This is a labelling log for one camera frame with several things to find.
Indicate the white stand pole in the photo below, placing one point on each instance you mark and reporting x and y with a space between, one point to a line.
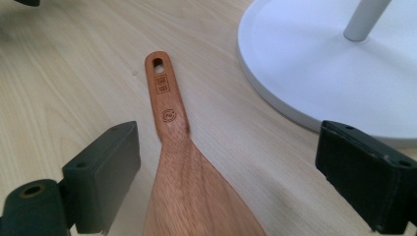
364 19

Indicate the white round stand base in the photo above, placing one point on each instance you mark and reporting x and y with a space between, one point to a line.
314 72

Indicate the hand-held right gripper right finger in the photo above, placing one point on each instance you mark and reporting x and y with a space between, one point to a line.
364 177

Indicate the dark object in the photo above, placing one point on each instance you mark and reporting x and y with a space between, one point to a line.
28 2

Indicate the wooden spatula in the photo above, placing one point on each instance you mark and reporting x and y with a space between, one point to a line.
183 177

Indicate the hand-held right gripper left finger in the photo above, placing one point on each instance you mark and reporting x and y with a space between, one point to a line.
101 177

